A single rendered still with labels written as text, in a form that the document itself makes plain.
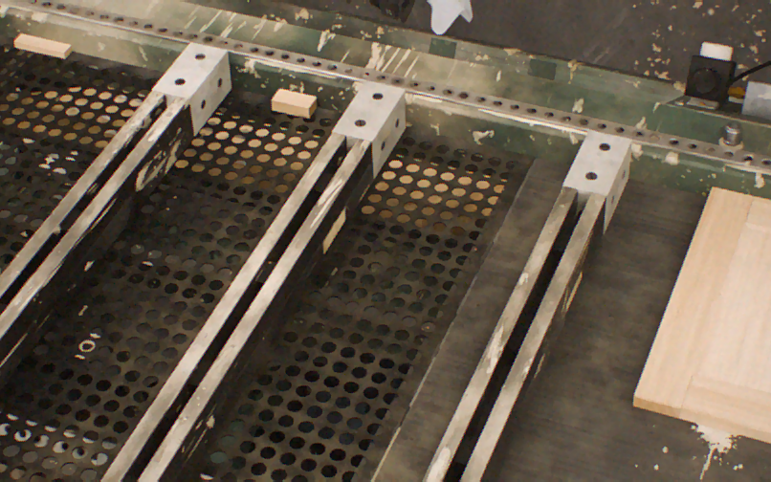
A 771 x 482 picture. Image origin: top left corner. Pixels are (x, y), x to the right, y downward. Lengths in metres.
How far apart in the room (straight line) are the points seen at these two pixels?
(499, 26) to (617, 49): 0.24
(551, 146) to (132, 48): 0.66
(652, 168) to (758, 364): 0.37
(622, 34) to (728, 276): 1.12
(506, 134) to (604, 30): 0.90
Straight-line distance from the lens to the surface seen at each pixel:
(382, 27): 3.06
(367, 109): 2.23
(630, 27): 3.12
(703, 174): 2.21
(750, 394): 1.95
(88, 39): 2.50
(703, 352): 1.99
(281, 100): 2.35
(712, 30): 3.10
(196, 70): 2.33
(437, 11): 1.76
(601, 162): 2.15
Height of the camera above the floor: 3.07
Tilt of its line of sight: 69 degrees down
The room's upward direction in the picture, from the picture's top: 114 degrees counter-clockwise
